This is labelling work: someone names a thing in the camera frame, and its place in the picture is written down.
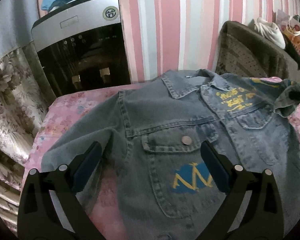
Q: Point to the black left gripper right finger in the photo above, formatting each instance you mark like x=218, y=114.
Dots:
x=263, y=218

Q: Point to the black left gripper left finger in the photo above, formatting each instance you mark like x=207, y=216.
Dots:
x=37, y=217

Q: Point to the pink floral bed sheet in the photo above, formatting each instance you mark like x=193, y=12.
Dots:
x=72, y=109

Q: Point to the colourful patterned bag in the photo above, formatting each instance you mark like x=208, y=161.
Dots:
x=290, y=27

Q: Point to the blue denim jacket yellow print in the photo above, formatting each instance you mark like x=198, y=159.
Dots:
x=190, y=142

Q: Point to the floral beige curtain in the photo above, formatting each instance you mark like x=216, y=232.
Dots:
x=22, y=111

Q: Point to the white cloth bundle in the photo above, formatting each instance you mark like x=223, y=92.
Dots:
x=268, y=30

